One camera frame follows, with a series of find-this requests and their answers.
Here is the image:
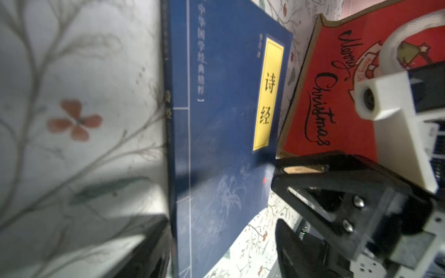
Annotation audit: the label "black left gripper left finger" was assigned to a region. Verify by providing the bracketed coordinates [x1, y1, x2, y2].
[103, 217, 172, 278]

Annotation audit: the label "blue book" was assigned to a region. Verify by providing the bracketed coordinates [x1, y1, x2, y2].
[162, 1, 293, 278]

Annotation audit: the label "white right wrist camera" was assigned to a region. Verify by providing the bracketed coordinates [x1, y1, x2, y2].
[354, 62, 445, 193]

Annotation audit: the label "floral table cloth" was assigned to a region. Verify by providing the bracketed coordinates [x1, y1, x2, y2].
[1, 1, 344, 278]

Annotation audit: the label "jute canvas Christmas bag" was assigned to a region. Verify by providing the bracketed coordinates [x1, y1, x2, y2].
[278, 1, 445, 161]

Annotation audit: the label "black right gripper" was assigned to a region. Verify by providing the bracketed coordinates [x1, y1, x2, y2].
[271, 152, 445, 278]

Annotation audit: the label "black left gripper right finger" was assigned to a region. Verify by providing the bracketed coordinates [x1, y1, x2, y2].
[275, 219, 353, 278]

